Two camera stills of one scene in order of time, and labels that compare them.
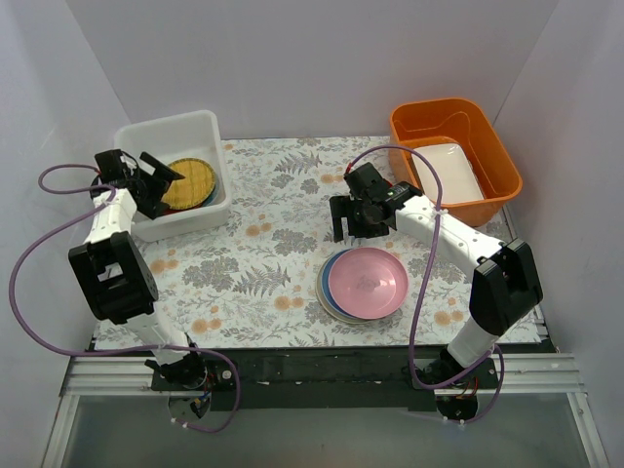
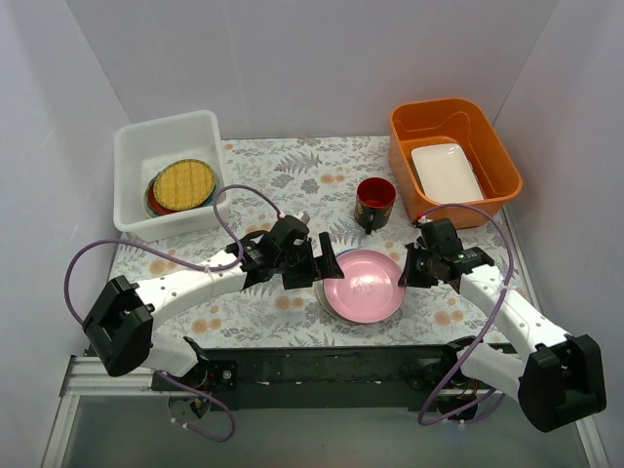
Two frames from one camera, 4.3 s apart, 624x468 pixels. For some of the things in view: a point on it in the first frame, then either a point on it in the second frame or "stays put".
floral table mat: [253, 284] stays put
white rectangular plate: [458, 179] stays put
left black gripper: [152, 185] -> [302, 271]
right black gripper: [351, 214] -> [419, 266]
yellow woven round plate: [194, 188] stays put
